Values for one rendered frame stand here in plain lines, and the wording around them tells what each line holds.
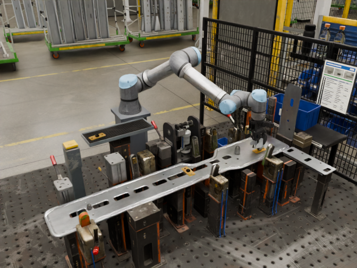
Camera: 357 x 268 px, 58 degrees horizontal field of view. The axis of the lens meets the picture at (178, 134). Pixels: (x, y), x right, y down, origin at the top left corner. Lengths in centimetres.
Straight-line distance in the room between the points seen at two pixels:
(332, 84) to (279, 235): 97
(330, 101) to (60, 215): 167
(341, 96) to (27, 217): 196
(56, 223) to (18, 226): 55
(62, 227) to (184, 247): 61
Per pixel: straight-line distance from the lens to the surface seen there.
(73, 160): 172
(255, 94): 171
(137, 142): 219
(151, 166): 170
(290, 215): 199
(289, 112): 207
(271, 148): 177
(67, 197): 160
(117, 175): 163
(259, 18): 396
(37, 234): 193
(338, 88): 219
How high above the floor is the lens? 195
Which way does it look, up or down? 27 degrees down
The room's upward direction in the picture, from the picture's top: straight up
